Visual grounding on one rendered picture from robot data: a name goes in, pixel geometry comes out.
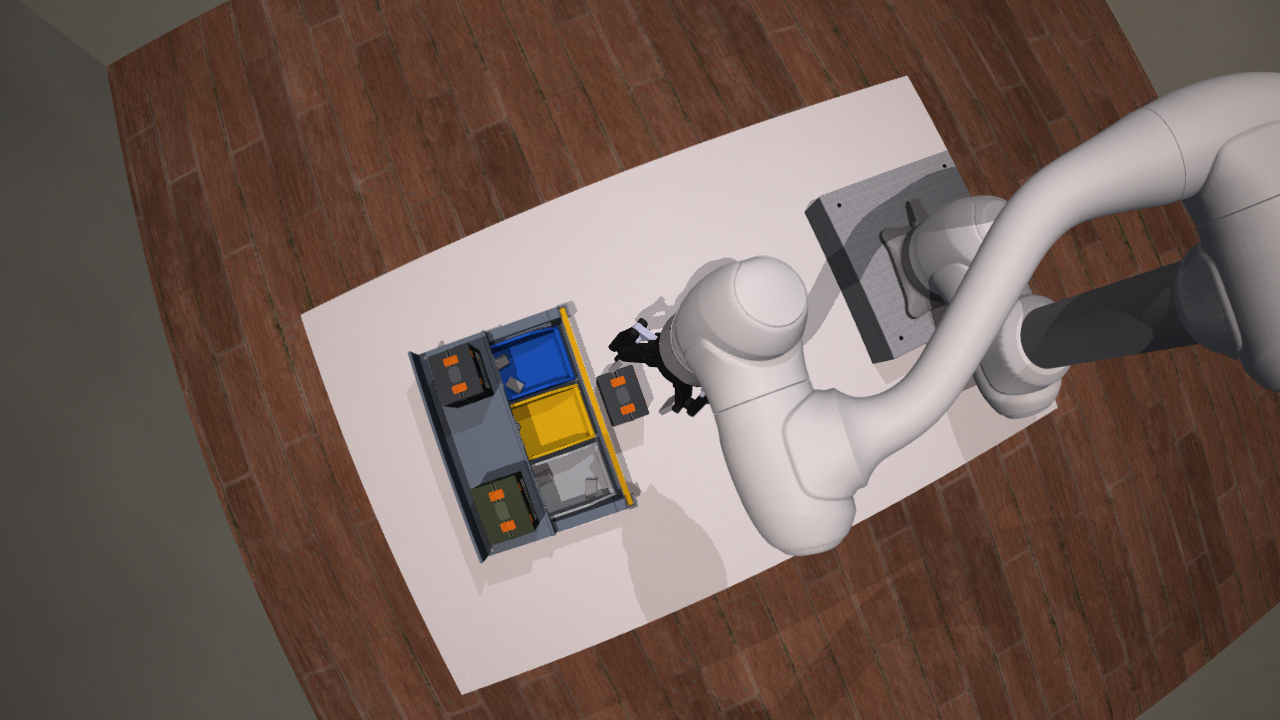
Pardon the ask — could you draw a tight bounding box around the yellow thin bar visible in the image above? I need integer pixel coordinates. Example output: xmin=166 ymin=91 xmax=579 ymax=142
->
xmin=559 ymin=307 xmax=634 ymax=505

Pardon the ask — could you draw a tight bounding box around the grey metal shelf rack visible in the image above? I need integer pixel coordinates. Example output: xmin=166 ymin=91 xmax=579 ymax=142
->
xmin=408 ymin=304 xmax=637 ymax=562

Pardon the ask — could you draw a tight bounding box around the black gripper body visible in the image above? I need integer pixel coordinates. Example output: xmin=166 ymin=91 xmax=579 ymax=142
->
xmin=648 ymin=332 xmax=691 ymax=387

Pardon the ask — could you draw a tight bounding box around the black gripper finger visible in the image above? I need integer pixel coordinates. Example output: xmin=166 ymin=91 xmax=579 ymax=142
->
xmin=608 ymin=318 xmax=658 ymax=374
xmin=659 ymin=384 xmax=709 ymax=416

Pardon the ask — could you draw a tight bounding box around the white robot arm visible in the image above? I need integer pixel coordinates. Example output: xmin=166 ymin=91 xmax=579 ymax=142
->
xmin=659 ymin=72 xmax=1280 ymax=556

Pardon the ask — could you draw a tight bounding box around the yellow open bin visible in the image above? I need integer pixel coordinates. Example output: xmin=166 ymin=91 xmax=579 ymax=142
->
xmin=509 ymin=386 xmax=594 ymax=460

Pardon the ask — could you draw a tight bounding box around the grey open bin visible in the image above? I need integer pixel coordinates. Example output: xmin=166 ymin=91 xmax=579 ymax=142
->
xmin=531 ymin=443 xmax=614 ymax=519

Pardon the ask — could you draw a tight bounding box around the blue bin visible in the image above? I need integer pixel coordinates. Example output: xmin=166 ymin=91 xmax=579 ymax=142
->
xmin=490 ymin=327 xmax=573 ymax=402

